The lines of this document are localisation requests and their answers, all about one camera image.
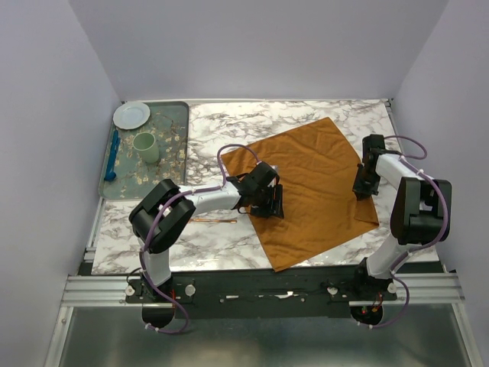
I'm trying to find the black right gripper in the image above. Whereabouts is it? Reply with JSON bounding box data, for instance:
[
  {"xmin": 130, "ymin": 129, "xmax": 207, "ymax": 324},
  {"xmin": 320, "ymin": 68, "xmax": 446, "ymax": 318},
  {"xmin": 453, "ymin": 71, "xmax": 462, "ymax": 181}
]
[{"xmin": 352, "ymin": 164, "xmax": 381, "ymax": 201}]

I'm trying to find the orange-brown cloth napkin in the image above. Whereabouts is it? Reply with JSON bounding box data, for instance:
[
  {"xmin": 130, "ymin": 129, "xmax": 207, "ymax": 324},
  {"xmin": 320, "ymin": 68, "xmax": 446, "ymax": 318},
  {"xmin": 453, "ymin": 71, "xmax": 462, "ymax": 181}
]
[{"xmin": 222, "ymin": 118, "xmax": 379, "ymax": 271}]

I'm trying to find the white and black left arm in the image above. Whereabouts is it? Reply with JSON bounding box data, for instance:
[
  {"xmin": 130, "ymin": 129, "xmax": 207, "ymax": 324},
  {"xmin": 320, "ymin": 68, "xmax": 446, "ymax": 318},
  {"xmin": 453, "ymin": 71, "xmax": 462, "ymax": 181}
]
[{"xmin": 129, "ymin": 171, "xmax": 283, "ymax": 302}]

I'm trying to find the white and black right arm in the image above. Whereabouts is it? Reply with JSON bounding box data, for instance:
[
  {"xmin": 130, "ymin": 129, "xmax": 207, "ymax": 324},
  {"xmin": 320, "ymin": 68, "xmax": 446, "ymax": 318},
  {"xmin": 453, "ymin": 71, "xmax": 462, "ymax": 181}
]
[{"xmin": 351, "ymin": 148, "xmax": 452, "ymax": 300}]

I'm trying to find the copper fork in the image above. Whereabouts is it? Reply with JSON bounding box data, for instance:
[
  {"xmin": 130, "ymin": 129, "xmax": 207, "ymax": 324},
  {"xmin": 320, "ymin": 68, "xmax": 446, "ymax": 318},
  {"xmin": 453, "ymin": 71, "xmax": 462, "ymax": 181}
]
[{"xmin": 189, "ymin": 218, "xmax": 237, "ymax": 224}]

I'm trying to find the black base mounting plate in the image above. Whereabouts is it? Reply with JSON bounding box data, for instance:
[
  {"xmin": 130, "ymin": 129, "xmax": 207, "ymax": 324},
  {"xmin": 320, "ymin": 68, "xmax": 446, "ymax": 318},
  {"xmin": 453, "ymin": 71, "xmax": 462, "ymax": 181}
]
[{"xmin": 125, "ymin": 265, "xmax": 397, "ymax": 320}]

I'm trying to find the floral teal serving tray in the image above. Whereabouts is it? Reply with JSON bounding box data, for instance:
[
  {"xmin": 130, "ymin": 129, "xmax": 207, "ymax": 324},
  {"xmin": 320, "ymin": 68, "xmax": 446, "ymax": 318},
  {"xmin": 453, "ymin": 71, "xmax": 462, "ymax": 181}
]
[{"xmin": 99, "ymin": 102, "xmax": 189, "ymax": 200}]

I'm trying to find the light green cup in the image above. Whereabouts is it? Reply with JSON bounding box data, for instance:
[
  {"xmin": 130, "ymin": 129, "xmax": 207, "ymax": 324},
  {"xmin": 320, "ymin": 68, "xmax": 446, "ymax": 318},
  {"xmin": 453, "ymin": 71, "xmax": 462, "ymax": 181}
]
[{"xmin": 133, "ymin": 132, "xmax": 159, "ymax": 164}]

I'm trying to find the blue plastic utensil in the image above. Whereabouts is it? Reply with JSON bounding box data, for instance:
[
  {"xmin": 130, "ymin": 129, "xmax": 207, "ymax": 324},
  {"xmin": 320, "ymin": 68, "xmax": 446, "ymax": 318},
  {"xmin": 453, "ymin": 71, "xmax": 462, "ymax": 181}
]
[{"xmin": 104, "ymin": 130, "xmax": 120, "ymax": 182}]

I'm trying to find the white round plate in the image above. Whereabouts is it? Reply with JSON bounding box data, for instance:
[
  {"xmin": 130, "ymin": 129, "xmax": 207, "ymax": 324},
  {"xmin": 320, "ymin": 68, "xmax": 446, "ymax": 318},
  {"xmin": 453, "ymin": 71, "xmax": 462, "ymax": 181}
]
[{"xmin": 113, "ymin": 102, "xmax": 151, "ymax": 130}]

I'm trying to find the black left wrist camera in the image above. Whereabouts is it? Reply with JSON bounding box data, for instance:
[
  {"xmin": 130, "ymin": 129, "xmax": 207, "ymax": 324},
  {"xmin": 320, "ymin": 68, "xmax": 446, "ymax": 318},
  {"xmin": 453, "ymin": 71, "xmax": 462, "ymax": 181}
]
[{"xmin": 250, "ymin": 161, "xmax": 280, "ymax": 187}]

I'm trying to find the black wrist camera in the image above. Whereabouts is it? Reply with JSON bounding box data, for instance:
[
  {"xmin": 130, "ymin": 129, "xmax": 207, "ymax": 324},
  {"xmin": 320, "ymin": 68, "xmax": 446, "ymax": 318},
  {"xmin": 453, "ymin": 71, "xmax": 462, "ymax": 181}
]
[
  {"xmin": 362, "ymin": 134, "xmax": 385, "ymax": 154},
  {"xmin": 250, "ymin": 161, "xmax": 280, "ymax": 187}
]

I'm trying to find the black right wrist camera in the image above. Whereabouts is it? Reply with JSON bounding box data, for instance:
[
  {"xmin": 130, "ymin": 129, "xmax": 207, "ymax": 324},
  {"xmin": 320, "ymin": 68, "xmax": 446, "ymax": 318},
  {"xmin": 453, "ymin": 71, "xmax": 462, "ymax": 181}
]
[{"xmin": 362, "ymin": 134, "xmax": 385, "ymax": 154}]

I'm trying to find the aluminium frame rail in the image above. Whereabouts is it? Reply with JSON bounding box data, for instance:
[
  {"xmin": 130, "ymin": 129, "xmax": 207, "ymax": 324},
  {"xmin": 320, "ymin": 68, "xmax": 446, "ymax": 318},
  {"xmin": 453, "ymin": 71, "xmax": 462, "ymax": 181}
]
[{"xmin": 61, "ymin": 273, "xmax": 465, "ymax": 307}]

